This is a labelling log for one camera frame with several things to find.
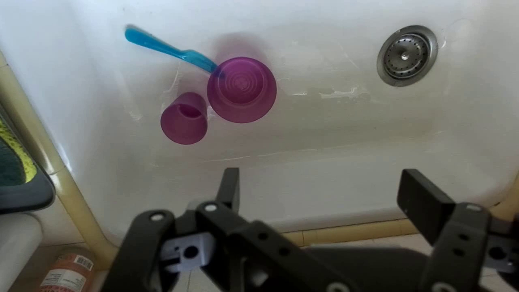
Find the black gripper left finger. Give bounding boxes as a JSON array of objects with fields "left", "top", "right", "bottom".
[{"left": 100, "top": 167, "right": 360, "bottom": 292}]

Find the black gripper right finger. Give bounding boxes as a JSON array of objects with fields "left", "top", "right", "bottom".
[{"left": 395, "top": 167, "right": 519, "bottom": 292}]

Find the purple plastic cup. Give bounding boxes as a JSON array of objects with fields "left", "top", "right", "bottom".
[{"left": 159, "top": 91, "right": 209, "bottom": 146}]

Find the purple plastic bowl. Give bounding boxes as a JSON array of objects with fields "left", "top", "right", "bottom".
[{"left": 206, "top": 56, "right": 279, "bottom": 125}]

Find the white sink basin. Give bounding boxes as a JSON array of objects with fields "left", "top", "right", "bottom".
[{"left": 0, "top": 0, "right": 519, "bottom": 249}]

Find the metal sink drain strainer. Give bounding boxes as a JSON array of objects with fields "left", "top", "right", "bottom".
[{"left": 376, "top": 23, "right": 439, "bottom": 88}]

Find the orange-label soap pump bottle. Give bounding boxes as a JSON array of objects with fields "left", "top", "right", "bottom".
[{"left": 37, "top": 249, "right": 97, "bottom": 292}]

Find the yellow green sponge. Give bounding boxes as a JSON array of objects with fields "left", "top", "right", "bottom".
[{"left": 0, "top": 116, "right": 39, "bottom": 189}]

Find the blue plastic handle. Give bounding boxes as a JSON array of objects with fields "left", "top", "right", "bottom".
[{"left": 123, "top": 25, "right": 220, "bottom": 78}]

